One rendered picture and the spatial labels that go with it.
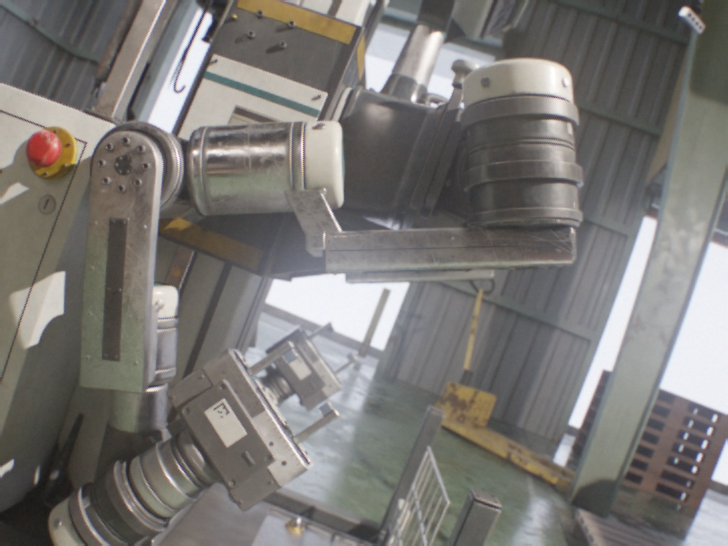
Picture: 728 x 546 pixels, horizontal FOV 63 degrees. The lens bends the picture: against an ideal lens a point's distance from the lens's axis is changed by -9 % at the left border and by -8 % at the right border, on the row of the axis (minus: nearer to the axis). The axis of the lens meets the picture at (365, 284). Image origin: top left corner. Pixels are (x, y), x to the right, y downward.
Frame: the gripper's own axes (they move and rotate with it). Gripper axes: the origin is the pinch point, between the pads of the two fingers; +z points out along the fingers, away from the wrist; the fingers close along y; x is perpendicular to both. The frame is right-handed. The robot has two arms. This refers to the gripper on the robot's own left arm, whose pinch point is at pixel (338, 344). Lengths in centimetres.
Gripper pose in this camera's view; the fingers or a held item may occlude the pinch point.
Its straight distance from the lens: 119.8
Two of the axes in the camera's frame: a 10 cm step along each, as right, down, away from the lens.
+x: 0.3, 0.9, -10.0
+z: 8.2, -5.7, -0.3
